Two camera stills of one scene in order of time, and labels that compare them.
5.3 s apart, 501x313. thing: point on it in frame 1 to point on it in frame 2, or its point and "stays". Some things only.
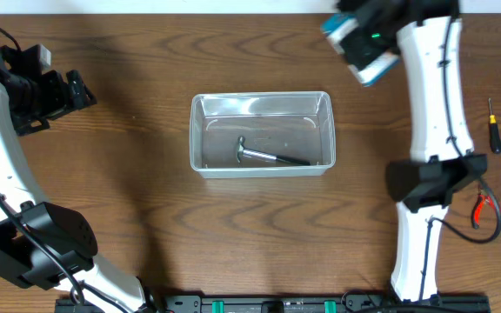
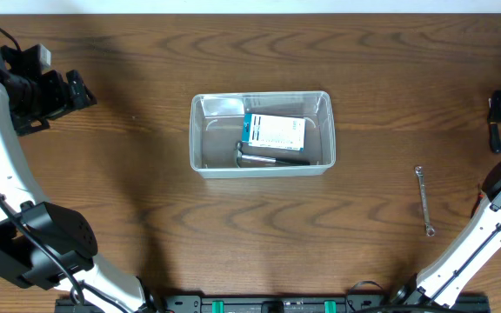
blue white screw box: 367,57 to 273,131
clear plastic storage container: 295,124 stays
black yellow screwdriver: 496,143 stays
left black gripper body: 71,91 stays
